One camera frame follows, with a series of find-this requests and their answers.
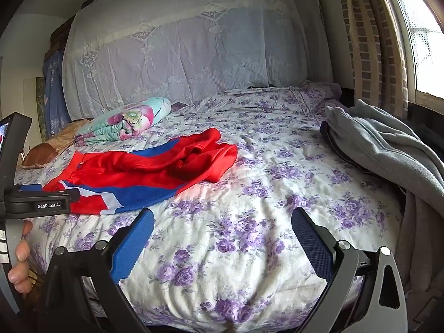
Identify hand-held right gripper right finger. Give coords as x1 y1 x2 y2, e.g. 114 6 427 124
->
291 208 408 333

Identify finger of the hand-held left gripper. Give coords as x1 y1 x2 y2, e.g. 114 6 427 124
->
19 184 81 205

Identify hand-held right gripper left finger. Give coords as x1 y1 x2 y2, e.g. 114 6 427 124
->
35 208 155 333

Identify red pants with blue stripes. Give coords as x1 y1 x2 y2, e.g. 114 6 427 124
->
42 127 238 215

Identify person's left hand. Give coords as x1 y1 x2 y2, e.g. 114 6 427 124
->
7 220 34 297

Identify brown pillow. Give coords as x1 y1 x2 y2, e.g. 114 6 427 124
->
21 118 94 170

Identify green framed picture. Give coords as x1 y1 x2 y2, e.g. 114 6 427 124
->
35 77 48 140

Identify blue patterned bag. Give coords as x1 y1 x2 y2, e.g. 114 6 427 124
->
42 49 72 137

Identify purple floral bedsheet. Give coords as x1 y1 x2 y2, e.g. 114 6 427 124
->
21 80 405 332

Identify folded teal pink floral quilt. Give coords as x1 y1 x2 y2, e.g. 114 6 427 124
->
74 97 172 146

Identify grey blanket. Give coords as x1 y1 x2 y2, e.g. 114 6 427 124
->
324 99 444 294

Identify white lace cloth cover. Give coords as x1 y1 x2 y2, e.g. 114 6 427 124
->
62 0 334 120

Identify brown checked curtain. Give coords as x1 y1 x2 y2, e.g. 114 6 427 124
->
338 0 409 118

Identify bright window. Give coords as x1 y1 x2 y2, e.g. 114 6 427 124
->
390 0 444 96

